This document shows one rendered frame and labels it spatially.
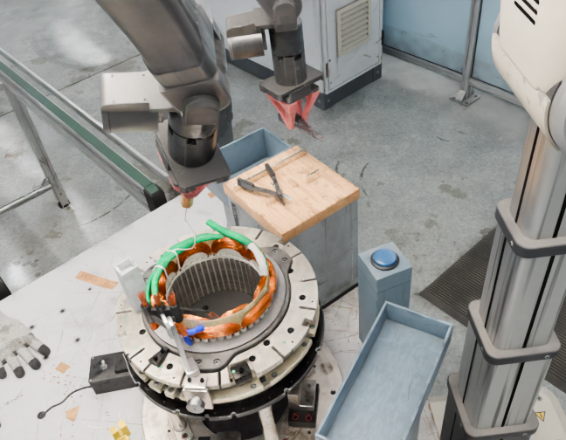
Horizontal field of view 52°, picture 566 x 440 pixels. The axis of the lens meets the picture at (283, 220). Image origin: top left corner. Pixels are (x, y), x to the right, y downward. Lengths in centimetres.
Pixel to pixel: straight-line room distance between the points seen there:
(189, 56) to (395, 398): 58
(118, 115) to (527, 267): 61
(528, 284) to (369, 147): 216
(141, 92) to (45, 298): 94
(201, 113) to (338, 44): 266
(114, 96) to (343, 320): 80
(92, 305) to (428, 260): 147
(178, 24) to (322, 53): 272
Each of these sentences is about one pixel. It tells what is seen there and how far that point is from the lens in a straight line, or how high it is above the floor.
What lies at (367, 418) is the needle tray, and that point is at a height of 102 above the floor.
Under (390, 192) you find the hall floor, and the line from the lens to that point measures 277.
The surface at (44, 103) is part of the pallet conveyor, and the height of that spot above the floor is 76.
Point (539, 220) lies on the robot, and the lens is 88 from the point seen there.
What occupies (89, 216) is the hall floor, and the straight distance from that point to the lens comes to 295.
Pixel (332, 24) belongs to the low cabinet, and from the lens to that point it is 316.
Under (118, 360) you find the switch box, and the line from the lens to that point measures 124.
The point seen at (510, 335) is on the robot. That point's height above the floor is 96.
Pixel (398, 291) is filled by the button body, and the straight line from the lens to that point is 106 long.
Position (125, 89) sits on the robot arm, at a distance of 62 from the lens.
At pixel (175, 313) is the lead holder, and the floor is 121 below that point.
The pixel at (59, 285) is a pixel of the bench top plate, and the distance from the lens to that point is 151.
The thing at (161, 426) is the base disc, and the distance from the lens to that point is 117.
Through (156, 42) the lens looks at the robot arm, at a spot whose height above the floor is 159.
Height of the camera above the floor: 179
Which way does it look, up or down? 43 degrees down
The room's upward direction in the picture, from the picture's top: 7 degrees counter-clockwise
